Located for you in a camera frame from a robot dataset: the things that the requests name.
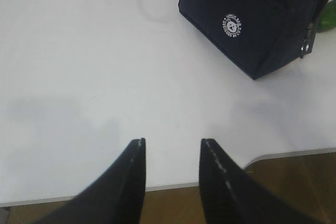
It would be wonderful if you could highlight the silver zipper pull ring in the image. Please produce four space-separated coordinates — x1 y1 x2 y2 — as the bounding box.
300 22 316 59

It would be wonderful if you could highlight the navy blue lunch bag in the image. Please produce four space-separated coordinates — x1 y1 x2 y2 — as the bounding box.
178 0 329 79

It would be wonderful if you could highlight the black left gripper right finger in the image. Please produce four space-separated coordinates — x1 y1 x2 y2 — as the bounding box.
199 138 318 223

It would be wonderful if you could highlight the green cucumber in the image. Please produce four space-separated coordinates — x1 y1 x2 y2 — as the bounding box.
317 0 336 33

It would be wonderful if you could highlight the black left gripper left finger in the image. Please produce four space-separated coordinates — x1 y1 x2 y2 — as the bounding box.
36 138 146 223

